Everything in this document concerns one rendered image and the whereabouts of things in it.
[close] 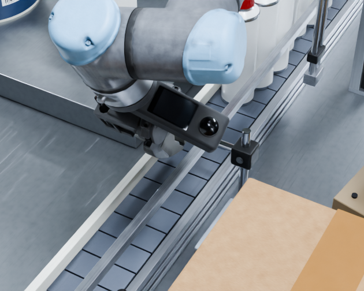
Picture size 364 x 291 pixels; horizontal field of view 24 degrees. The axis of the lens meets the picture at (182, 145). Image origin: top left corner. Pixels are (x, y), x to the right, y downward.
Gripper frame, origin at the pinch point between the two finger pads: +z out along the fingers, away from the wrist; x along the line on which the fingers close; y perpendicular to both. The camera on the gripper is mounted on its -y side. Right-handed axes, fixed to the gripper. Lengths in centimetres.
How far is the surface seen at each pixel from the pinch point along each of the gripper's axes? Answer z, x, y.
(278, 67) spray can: 17.6, -22.2, -2.1
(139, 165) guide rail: -0.6, 5.0, 4.1
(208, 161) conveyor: 6.8, -0.9, -2.0
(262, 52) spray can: 9.5, -20.5, -1.3
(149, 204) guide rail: -9.3, 10.7, -3.3
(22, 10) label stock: 15.0, -16.5, 44.6
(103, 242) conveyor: -3.4, 16.7, 2.6
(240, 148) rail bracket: -3.2, -1.6, -8.8
